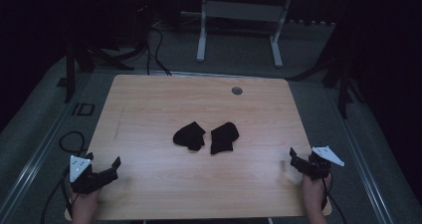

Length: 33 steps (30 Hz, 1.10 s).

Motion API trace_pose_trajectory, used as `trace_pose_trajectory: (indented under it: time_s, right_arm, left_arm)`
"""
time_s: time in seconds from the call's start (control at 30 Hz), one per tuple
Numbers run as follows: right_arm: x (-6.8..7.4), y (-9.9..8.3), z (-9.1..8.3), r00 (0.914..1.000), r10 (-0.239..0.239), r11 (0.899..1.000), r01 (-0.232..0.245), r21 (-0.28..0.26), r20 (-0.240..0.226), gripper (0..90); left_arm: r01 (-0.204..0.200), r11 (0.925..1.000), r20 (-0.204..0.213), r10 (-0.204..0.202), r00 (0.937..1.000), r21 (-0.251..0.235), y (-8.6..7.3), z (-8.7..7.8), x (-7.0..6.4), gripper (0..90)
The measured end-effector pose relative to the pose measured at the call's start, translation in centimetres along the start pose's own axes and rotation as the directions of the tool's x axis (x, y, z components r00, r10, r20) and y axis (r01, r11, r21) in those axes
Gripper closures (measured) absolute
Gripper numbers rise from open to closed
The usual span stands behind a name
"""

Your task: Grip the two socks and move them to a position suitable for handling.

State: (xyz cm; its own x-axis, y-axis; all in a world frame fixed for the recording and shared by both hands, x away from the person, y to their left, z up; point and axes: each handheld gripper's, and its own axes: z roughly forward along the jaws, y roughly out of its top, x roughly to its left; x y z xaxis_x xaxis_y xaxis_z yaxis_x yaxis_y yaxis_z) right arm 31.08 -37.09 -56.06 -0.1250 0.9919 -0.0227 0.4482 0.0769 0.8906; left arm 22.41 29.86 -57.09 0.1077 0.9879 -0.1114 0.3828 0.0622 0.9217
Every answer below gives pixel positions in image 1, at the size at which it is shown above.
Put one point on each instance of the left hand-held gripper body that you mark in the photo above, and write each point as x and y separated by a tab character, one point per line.
79	167

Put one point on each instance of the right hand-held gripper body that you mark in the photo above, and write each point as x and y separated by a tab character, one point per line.
319	167

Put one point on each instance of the black sock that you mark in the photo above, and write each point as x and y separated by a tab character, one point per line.
224	137
189	136

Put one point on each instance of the person's right hand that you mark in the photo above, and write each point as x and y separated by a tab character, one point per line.
313	197

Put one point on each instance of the person's left hand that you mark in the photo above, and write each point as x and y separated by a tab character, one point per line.
84	207

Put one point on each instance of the black metal stand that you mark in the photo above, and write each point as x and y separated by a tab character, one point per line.
70	71
344	84

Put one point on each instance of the round grey table grommet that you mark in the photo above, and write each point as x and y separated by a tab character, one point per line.
237	91

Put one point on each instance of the metal floor rail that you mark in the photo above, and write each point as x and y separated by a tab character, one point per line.
40	151
358	151

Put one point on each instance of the white metal desk frame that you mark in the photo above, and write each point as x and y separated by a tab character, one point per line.
244	11

